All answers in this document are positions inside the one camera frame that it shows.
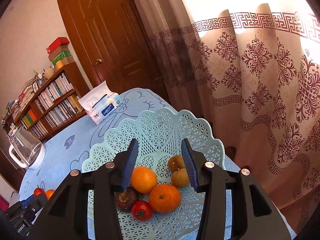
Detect longan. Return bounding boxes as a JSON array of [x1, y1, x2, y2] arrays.
[[171, 168, 189, 189], [168, 155, 185, 172]]

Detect tissue pack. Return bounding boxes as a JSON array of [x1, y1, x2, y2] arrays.
[[78, 81, 122, 125]]

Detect red cherry tomato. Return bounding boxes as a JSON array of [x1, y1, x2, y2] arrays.
[[131, 200, 153, 221], [33, 187, 47, 197]]

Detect brown wooden door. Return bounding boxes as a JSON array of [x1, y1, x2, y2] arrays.
[[57, 0, 169, 101]]

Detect large dark water chestnut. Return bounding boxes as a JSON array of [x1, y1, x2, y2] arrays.
[[115, 186, 139, 212]]

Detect glass electric kettle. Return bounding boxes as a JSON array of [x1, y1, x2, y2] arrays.
[[8, 124, 46, 170]]

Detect smooth orange kumquat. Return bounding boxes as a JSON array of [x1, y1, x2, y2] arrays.
[[46, 189, 55, 200]]

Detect patterned beige curtain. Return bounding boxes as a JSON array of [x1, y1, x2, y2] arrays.
[[134, 0, 319, 232]]

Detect light blue lattice basket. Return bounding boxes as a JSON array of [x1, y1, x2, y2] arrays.
[[81, 107, 226, 240]]

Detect wooden bookshelf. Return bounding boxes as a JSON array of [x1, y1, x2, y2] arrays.
[[3, 62, 89, 141]]

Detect stacked coloured boxes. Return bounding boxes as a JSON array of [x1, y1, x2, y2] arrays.
[[46, 37, 75, 68]]

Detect brass door knob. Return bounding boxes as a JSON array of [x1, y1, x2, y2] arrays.
[[95, 59, 103, 66]]

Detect mandarin orange with stem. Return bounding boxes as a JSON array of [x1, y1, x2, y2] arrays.
[[149, 184, 181, 213]]

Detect blue patterned tablecloth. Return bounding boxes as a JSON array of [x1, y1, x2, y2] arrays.
[[18, 87, 297, 240]]

